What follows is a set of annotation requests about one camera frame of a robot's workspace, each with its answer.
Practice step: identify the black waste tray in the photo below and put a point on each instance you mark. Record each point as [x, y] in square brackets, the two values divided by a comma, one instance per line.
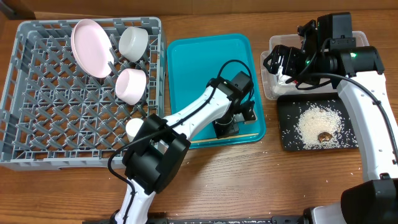
[289, 104]

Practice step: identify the wooden chopstick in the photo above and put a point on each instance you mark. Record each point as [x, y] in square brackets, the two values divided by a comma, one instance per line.
[230, 137]

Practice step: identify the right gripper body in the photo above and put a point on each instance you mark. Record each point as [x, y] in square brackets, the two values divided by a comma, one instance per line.
[277, 59]

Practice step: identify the pink round plate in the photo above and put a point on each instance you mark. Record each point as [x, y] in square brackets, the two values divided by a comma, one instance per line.
[91, 48]

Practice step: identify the clear plastic bin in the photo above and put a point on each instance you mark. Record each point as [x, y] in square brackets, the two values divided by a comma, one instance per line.
[268, 79]

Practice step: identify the teal serving tray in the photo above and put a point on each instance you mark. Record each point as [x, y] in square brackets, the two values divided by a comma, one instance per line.
[193, 62]

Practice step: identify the brown food lump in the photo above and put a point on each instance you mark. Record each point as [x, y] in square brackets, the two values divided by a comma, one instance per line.
[325, 137]

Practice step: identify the white rice pile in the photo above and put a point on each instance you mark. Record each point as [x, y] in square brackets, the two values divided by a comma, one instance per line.
[301, 132]

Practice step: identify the pink bowl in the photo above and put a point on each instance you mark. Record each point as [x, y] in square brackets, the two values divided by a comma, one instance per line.
[130, 85]

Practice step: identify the grey bowl with rice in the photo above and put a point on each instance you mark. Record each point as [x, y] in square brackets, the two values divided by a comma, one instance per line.
[133, 43]

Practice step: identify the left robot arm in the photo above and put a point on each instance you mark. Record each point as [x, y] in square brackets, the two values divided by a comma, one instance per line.
[157, 151]

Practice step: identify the white napkin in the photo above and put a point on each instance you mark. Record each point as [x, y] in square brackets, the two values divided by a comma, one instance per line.
[281, 87]

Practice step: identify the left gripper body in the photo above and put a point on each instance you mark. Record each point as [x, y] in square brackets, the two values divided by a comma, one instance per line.
[227, 125]

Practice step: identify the white plastic cup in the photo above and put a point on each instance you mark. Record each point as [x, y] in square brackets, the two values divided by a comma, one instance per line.
[132, 128]

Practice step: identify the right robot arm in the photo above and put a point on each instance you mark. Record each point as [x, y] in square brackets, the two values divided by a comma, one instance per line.
[329, 51]

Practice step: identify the grey dishwasher rack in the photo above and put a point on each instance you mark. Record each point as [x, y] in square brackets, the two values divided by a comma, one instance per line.
[54, 115]

